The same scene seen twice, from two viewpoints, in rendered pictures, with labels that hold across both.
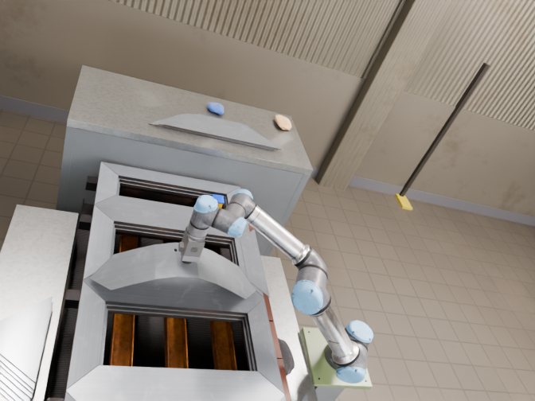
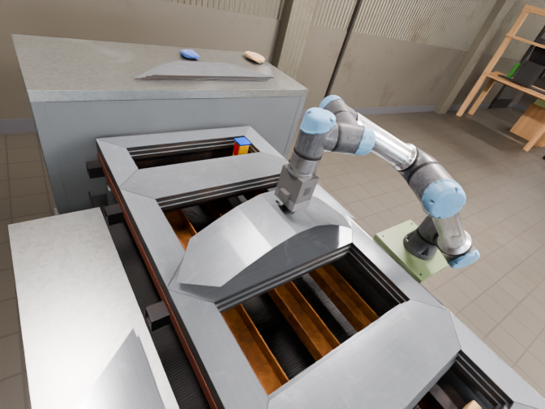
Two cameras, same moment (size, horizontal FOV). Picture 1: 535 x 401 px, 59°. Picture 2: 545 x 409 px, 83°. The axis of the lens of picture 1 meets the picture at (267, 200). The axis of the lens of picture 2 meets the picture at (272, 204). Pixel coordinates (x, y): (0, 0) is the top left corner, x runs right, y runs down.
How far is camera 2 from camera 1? 112 cm
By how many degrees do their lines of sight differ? 17
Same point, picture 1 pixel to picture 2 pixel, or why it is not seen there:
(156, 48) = (84, 26)
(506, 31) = not seen: outside the picture
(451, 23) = not seen: outside the picture
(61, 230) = (90, 234)
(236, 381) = (405, 323)
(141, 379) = (327, 385)
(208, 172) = (216, 118)
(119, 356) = (250, 355)
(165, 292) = (268, 256)
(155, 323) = not seen: hidden behind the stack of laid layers
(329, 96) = (255, 43)
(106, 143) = (93, 114)
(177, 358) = (304, 321)
